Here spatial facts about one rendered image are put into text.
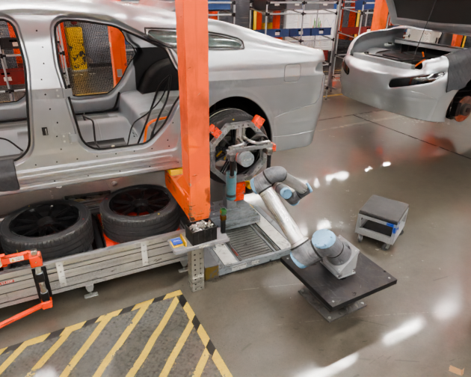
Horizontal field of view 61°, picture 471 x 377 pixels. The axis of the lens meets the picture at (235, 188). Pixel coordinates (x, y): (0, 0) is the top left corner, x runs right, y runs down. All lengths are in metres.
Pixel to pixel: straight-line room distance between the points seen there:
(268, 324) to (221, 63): 2.02
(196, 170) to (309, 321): 1.35
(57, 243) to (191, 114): 1.34
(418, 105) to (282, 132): 2.00
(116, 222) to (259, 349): 1.43
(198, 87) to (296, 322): 1.77
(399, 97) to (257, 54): 2.28
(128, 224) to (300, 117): 1.83
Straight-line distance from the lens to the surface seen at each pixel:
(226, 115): 3.38
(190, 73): 2.67
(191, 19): 2.63
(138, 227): 3.21
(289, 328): 2.99
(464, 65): 5.28
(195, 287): 3.20
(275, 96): 3.61
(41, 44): 3.10
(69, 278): 3.19
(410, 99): 5.19
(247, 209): 3.84
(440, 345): 3.21
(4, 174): 3.26
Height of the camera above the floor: 2.14
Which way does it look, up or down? 27 degrees down
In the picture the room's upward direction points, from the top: 1 degrees clockwise
